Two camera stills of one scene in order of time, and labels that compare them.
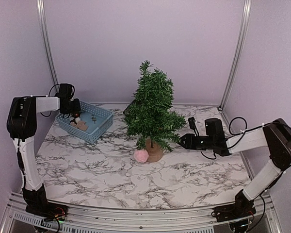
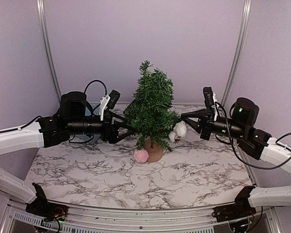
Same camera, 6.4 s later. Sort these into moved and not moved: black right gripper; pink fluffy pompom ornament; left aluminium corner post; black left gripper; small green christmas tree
Moved: black left gripper; black right gripper
Not moved: left aluminium corner post; small green christmas tree; pink fluffy pompom ornament
